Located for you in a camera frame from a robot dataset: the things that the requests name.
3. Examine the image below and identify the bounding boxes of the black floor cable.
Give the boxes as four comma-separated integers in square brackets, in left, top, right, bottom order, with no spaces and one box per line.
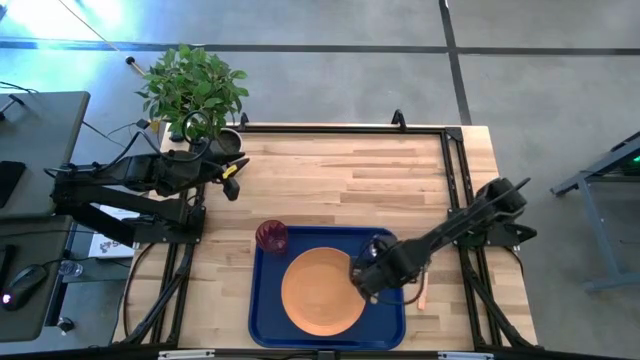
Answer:
[81,119,139,150]

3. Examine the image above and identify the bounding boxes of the orange round plate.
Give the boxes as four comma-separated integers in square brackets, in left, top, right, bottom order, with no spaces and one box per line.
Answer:
[280,246,368,338]

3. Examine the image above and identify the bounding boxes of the black flat device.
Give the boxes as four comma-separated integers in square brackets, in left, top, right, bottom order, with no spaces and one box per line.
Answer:
[0,160,28,209]

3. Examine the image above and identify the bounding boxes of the thin pale floor cord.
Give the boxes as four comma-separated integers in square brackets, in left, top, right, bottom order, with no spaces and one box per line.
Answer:
[56,0,122,52]

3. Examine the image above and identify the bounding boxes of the black aluminium table frame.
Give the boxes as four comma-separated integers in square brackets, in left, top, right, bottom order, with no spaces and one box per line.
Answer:
[113,122,540,352]

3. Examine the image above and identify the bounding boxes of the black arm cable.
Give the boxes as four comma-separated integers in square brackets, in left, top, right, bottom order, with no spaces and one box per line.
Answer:
[94,110,215,174]
[355,233,426,307]

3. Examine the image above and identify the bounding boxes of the white clamp bracket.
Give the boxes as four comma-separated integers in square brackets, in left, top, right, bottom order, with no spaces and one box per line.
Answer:
[437,351,496,360]
[158,349,217,360]

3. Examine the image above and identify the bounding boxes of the clear plastic bottle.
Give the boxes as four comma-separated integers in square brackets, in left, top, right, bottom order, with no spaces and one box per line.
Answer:
[58,259,84,278]

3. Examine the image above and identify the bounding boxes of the grey-blue metal table frame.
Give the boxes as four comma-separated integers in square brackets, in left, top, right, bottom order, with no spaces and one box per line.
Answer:
[550,130,640,294]

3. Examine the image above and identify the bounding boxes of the red translucent cup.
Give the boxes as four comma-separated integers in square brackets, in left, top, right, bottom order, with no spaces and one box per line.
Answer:
[254,219,290,256]

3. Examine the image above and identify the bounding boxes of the metal fork orange handle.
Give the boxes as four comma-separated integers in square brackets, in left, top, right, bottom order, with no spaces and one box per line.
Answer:
[417,271,431,312]

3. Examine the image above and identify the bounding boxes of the stick with black knob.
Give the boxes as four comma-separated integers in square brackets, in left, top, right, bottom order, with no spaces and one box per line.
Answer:
[124,55,147,77]

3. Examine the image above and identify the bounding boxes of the grey desk top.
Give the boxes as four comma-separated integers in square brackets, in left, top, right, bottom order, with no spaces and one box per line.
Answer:
[0,90,92,220]

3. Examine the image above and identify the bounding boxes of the white printed paper sheet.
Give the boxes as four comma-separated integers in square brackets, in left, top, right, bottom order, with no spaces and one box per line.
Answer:
[88,204,144,260]

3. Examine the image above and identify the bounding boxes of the blue plastic tray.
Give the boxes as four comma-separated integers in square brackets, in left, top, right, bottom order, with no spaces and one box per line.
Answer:
[247,225,407,351]

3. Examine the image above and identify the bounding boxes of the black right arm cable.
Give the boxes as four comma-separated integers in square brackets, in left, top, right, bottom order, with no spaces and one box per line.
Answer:
[355,233,426,307]

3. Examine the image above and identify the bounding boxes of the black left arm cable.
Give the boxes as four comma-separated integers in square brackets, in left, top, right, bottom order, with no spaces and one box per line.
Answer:
[94,110,215,174]

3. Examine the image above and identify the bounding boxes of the black slanted beam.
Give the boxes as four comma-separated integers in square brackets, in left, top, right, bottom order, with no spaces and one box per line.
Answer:
[69,203,137,247]

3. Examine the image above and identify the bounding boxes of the dark grey low desk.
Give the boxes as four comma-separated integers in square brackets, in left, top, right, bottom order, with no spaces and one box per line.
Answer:
[0,214,75,344]

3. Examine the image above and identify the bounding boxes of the green plant in white pot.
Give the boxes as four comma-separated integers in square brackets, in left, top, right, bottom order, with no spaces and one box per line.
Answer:
[134,43,251,156]

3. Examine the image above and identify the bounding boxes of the black computer mouse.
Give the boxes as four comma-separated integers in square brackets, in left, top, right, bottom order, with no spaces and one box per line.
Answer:
[0,264,49,313]

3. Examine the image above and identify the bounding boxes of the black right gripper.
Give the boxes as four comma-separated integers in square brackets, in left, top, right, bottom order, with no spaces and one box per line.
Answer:
[349,240,407,305]

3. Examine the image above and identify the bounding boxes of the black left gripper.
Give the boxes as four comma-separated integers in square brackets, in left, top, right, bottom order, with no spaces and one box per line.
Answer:
[195,147,251,203]

